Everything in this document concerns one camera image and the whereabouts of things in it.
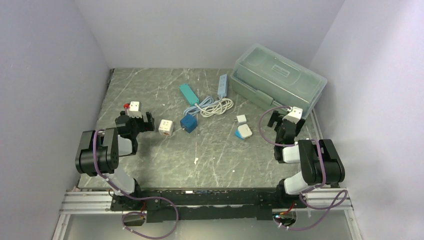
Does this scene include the small white charger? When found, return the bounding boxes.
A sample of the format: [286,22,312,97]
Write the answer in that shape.
[234,114,247,125]

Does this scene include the teal power strip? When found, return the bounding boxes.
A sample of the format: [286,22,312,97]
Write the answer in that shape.
[179,83,200,107]

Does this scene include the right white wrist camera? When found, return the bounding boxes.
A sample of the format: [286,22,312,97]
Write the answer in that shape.
[283,106,303,124]

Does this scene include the light blue power strip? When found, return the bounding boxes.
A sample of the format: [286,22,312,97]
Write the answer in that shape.
[183,74,229,117]

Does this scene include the white cube socket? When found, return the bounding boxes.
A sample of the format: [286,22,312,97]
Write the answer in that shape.
[158,119,174,137]

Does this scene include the blue cube adapter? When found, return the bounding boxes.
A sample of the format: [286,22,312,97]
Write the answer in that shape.
[180,114,198,133]

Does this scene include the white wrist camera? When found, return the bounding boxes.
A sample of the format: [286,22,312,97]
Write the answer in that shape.
[123,101,143,118]
[283,106,303,124]

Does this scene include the black base frame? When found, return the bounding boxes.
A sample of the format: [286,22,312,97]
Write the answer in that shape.
[110,186,306,223]

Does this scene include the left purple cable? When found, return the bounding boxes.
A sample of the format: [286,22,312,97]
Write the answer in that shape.
[92,129,180,240]

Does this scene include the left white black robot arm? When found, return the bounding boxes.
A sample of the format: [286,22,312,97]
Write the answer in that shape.
[75,111,155,210]

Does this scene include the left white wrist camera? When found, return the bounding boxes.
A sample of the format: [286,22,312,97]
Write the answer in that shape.
[123,101,143,118]

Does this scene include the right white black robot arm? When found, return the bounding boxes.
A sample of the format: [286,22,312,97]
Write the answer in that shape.
[267,108,346,208]

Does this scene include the white blue charger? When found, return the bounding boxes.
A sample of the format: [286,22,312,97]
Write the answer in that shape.
[234,124,253,140]

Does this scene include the green plastic toolbox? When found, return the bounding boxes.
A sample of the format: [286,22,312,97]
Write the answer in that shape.
[229,44,328,119]

